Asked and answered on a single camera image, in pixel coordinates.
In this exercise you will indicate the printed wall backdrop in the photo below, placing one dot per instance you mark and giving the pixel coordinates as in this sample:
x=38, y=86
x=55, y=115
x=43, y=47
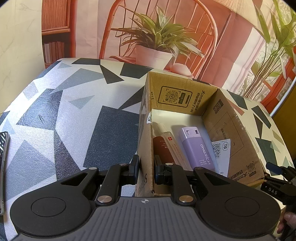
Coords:
x=92, y=34

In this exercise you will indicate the geometric patterned tablecloth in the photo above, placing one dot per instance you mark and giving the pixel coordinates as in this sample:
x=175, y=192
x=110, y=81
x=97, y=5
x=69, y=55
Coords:
x=57, y=115

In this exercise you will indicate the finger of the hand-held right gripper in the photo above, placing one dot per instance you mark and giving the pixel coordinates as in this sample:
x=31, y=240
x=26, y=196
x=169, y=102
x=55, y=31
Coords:
x=272, y=167

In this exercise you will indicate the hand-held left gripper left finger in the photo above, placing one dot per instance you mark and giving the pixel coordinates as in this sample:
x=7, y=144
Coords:
x=134, y=171

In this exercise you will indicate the dark red box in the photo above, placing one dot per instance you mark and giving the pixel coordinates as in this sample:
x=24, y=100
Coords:
x=161, y=150

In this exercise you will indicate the silver-edged phone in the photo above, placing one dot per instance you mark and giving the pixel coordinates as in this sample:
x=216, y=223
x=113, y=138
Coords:
x=3, y=162

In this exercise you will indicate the person's right hand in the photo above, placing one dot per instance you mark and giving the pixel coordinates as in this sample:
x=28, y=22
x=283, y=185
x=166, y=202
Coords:
x=290, y=219

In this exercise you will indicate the white printed card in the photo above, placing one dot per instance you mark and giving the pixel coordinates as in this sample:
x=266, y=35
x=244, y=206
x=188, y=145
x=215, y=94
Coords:
x=222, y=157

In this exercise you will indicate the clear lip gloss tube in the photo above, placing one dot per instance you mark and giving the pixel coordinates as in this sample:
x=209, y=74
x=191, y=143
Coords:
x=171, y=143

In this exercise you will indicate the purple bottle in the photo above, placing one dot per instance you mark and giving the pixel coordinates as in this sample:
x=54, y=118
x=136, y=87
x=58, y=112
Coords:
x=196, y=148

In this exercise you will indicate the white marble-look panel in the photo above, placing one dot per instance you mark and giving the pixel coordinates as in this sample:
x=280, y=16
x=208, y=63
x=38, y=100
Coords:
x=18, y=46

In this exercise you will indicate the brown cardboard box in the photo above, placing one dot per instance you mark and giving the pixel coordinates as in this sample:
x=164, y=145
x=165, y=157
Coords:
x=231, y=125

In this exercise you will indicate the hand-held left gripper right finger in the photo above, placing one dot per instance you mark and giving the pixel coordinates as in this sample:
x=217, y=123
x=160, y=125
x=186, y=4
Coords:
x=160, y=172

